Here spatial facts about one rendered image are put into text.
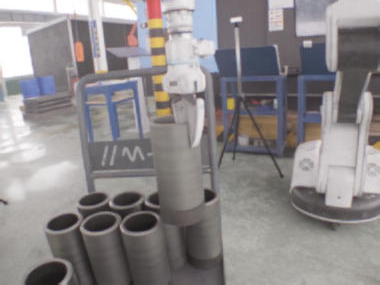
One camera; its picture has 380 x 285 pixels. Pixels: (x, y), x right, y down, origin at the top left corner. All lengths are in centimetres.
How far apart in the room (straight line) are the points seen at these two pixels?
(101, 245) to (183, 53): 57
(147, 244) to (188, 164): 27
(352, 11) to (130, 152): 97
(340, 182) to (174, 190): 104
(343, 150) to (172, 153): 104
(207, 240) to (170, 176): 35
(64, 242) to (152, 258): 27
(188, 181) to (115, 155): 53
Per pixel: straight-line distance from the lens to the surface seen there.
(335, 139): 147
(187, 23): 59
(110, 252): 84
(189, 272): 102
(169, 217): 71
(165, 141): 62
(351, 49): 102
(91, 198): 105
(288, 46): 348
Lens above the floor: 97
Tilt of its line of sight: 15 degrees down
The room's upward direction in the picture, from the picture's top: 5 degrees counter-clockwise
